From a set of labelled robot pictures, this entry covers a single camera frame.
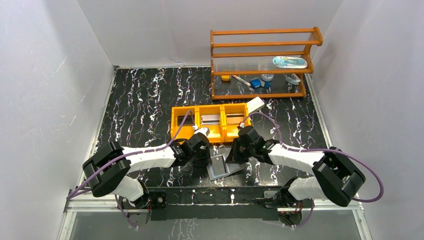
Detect yellow three-compartment organizer tray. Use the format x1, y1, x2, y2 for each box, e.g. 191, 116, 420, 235
170, 103, 252, 144

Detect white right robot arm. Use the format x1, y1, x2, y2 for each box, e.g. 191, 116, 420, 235
225, 126, 366, 207

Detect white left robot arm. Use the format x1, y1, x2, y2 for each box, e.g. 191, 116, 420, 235
82, 128, 210, 208

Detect dark card in tray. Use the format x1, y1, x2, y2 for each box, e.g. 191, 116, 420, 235
176, 115, 196, 127

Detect silver card in tray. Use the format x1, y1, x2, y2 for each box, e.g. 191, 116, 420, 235
200, 114, 221, 126

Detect green and white box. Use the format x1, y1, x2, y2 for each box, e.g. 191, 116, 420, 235
246, 96, 266, 114

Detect small blue box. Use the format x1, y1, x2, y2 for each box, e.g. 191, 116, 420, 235
250, 78, 261, 89

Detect white marker pen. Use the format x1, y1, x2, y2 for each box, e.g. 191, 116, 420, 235
232, 75, 252, 87

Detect white jar blue label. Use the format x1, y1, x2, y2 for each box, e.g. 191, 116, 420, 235
260, 74, 275, 89

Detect small yellow block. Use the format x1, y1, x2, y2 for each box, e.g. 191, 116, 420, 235
220, 75, 231, 83

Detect orange wooden shelf rack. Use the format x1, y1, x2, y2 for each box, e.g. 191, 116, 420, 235
210, 26, 324, 100

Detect teal blister pack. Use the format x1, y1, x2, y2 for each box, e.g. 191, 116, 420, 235
272, 56, 308, 69

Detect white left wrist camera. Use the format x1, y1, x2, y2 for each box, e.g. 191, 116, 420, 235
194, 127, 210, 137

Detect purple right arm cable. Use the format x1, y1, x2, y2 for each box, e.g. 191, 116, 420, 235
239, 111, 386, 229

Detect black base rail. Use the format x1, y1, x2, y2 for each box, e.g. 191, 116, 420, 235
118, 186, 312, 224

